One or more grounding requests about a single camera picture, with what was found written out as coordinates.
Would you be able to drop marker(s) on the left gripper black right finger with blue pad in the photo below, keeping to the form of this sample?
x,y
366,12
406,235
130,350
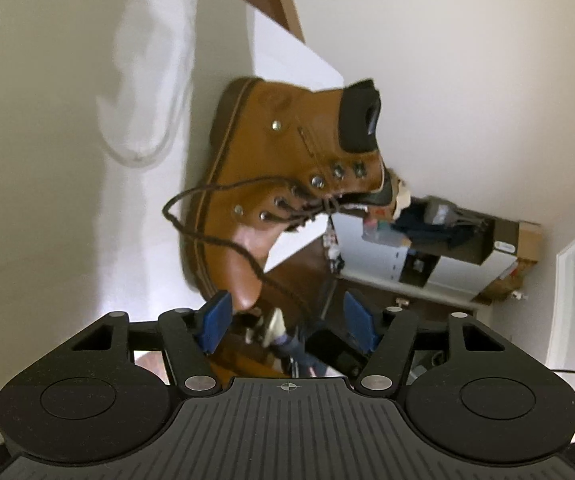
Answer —
x,y
386,337

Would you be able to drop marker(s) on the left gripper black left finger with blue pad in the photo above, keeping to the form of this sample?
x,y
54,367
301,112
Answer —
x,y
188,336

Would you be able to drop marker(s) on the dark brown shoelace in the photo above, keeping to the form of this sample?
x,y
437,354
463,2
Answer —
x,y
229,230

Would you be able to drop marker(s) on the brown leather lace-up boot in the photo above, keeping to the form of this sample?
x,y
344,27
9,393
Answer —
x,y
270,128

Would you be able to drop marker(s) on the white cabinet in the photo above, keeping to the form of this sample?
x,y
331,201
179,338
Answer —
x,y
456,275

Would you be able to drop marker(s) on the cardboard box with clutter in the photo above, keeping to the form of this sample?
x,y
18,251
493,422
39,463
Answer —
x,y
516,250

